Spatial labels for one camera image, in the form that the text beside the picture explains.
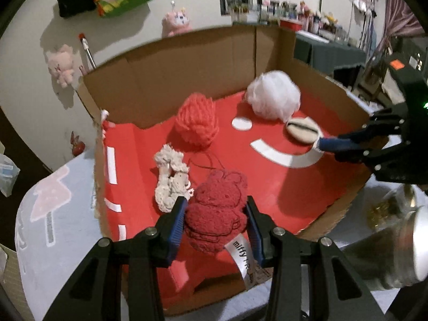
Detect red plush bunny coaster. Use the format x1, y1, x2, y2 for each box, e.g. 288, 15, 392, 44
184, 169, 257, 290

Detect blue cloth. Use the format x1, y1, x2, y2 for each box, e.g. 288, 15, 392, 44
316, 137, 360, 153

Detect beige powder puff black band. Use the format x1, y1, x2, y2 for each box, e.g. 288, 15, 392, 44
286, 117, 321, 144

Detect cream knitted scrunchie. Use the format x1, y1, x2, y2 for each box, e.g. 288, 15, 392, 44
154, 144, 194, 213

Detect white mesh bath pouf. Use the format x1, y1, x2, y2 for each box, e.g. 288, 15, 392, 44
244, 70, 301, 123

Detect red foam net sleeve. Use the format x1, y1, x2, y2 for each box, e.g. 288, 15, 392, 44
174, 93, 219, 148

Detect small jar gold capsules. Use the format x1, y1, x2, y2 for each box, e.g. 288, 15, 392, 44
366, 184, 418, 232

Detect light blue fleece blanket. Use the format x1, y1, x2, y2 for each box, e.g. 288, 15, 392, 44
15, 148, 398, 320

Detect large glass jar metal lid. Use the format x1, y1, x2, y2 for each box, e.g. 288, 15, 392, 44
342, 207, 427, 291

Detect dark green covered table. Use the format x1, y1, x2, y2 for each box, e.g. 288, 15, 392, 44
294, 31, 366, 75

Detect cardboard box red interior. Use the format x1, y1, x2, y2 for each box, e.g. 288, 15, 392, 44
75, 23, 385, 317

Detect pink curtain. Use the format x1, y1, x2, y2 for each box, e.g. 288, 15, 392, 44
375, 0, 424, 53

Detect white plastic bag on door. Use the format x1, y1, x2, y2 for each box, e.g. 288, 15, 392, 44
0, 154, 20, 197

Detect red bowl on table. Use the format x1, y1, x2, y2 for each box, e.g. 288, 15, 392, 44
279, 18, 303, 32

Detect pink plush toy left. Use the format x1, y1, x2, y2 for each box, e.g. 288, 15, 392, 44
47, 44, 75, 89

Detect pink plush toy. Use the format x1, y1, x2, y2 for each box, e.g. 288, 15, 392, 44
162, 1, 192, 38
47, 44, 75, 89

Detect pink plush toy right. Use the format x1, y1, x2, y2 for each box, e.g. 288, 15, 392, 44
162, 1, 192, 38

